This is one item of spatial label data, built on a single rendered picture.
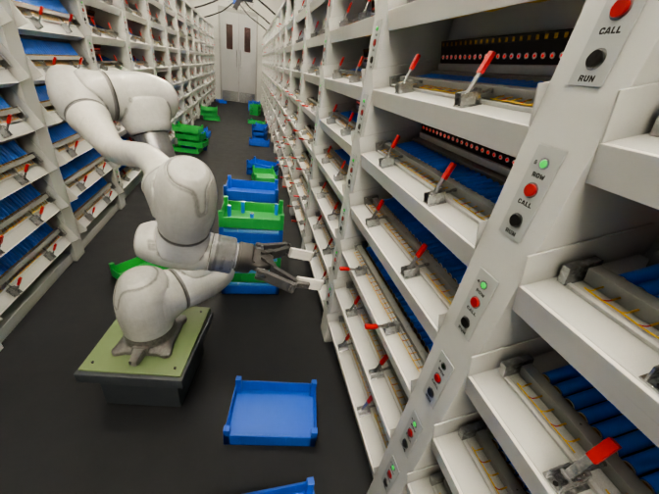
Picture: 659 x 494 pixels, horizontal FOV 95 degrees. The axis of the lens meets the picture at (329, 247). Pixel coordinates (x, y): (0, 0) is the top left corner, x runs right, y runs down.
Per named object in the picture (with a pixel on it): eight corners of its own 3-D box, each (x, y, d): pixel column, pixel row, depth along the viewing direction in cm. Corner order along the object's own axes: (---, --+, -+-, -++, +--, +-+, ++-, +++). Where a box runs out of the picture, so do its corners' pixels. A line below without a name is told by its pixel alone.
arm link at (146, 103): (174, 306, 112) (225, 280, 128) (193, 314, 102) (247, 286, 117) (86, 78, 90) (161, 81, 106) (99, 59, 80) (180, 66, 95)
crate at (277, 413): (223, 444, 99) (223, 431, 95) (236, 388, 116) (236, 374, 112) (314, 447, 102) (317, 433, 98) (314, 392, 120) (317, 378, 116)
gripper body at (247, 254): (232, 259, 79) (268, 265, 82) (231, 278, 72) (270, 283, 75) (238, 234, 76) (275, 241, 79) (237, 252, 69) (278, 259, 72)
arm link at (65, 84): (57, 92, 72) (121, 93, 82) (25, 48, 76) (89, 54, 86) (66, 138, 81) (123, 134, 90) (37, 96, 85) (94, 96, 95)
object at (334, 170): (344, 207, 119) (340, 172, 111) (316, 163, 169) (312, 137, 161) (393, 196, 121) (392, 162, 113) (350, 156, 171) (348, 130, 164)
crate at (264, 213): (218, 226, 141) (218, 211, 137) (224, 209, 158) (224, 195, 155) (282, 230, 148) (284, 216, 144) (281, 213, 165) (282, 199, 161)
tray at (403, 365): (410, 404, 70) (411, 380, 65) (342, 260, 120) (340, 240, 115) (489, 379, 72) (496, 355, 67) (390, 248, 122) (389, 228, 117)
